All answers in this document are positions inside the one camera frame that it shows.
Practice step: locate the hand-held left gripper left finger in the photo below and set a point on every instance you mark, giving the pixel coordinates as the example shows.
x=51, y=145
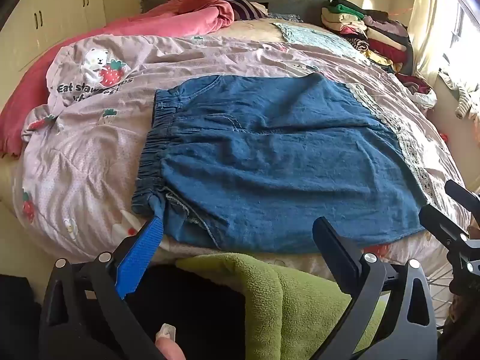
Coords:
x=142, y=249

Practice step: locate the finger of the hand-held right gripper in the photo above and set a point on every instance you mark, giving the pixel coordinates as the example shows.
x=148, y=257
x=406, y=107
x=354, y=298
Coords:
x=463, y=193
x=442, y=225

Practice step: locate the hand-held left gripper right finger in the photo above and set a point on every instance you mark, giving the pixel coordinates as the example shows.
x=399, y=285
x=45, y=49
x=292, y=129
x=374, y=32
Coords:
x=337, y=247

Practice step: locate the blue denim skirt with lace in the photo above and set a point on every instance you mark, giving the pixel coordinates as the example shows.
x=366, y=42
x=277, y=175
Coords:
x=281, y=157

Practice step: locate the person's left hand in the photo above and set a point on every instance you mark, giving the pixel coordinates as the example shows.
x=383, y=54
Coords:
x=170, y=347

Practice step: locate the green fleece garment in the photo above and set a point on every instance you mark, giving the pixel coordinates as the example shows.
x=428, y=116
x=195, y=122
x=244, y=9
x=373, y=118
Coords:
x=300, y=307

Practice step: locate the dark cloth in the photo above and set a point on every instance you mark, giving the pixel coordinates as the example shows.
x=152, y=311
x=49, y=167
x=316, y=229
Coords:
x=202, y=307

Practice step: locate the light garment on windowsill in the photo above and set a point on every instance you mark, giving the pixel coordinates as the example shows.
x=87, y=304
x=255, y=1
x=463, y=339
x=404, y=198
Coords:
x=463, y=93

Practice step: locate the pink strawberry printed duvet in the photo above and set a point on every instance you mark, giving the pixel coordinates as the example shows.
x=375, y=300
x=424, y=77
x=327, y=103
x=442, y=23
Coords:
x=93, y=150

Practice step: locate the window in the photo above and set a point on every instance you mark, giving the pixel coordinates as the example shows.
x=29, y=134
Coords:
x=463, y=41

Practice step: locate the cream curtain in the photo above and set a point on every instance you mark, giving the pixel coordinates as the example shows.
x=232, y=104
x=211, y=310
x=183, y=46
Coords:
x=431, y=26

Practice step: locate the pile of folded clothes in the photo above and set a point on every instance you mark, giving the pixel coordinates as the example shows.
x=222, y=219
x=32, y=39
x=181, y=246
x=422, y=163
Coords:
x=382, y=33

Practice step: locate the light blue lace cloth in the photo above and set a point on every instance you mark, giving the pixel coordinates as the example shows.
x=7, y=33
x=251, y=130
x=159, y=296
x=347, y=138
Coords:
x=318, y=37

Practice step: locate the pink fleece blanket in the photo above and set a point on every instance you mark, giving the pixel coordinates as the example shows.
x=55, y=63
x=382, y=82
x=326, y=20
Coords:
x=168, y=22

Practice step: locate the cream wardrobe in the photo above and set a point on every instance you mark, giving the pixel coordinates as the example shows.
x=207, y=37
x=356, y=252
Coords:
x=56, y=7

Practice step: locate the dark striped garment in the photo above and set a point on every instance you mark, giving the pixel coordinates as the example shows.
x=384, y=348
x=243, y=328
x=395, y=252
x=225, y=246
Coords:
x=243, y=7

